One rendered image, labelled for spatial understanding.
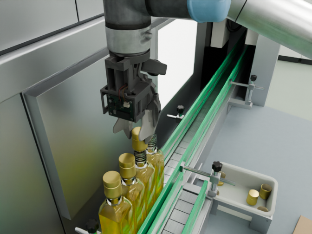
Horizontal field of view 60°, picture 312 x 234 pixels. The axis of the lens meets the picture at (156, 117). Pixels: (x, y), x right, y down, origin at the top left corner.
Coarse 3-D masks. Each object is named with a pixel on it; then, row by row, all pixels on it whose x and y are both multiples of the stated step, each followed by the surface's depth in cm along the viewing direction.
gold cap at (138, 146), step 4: (136, 128) 60; (140, 128) 60; (132, 132) 58; (136, 132) 58; (132, 136) 59; (136, 136) 58; (132, 140) 60; (136, 140) 58; (132, 144) 60; (136, 144) 59; (140, 144) 59; (144, 144) 60; (136, 148) 60; (140, 148) 60; (144, 148) 60
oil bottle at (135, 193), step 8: (136, 184) 60; (128, 192) 59; (136, 192) 59; (144, 192) 63; (136, 200) 60; (144, 200) 65; (136, 208) 61; (144, 208) 66; (136, 216) 62; (144, 216) 68; (136, 224) 64; (136, 232) 65
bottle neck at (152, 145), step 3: (153, 135) 67; (156, 135) 66; (153, 138) 65; (156, 138) 66; (150, 141) 65; (153, 141) 66; (156, 141) 67; (150, 144) 66; (153, 144) 66; (156, 144) 67; (150, 147) 66; (153, 147) 67; (147, 150) 68; (150, 150) 67; (153, 150) 67; (156, 150) 69; (150, 153) 68
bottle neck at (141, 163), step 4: (136, 152) 61; (140, 152) 61; (144, 152) 61; (136, 156) 62; (140, 156) 61; (144, 156) 62; (136, 160) 62; (140, 160) 62; (144, 160) 62; (136, 164) 63; (140, 164) 63; (144, 164) 63; (140, 168) 63
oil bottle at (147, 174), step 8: (136, 168) 64; (144, 168) 64; (152, 168) 65; (136, 176) 63; (144, 176) 63; (152, 176) 66; (144, 184) 63; (152, 184) 68; (152, 192) 69; (152, 200) 71
